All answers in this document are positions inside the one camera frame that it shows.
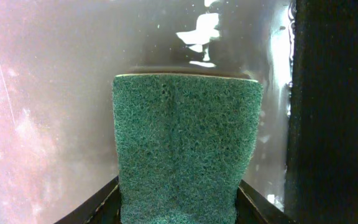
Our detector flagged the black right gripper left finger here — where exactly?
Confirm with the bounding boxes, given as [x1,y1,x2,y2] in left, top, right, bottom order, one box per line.
[56,176,121,224]

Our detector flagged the black water tray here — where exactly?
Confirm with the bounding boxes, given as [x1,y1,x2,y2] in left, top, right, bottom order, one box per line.
[0,0,358,223]

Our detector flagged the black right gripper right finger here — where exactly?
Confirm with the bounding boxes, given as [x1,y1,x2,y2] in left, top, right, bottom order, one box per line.
[236,180,297,224]

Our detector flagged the green and yellow sponge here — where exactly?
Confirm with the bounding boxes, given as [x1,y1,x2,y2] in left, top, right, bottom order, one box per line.
[112,75,264,224]

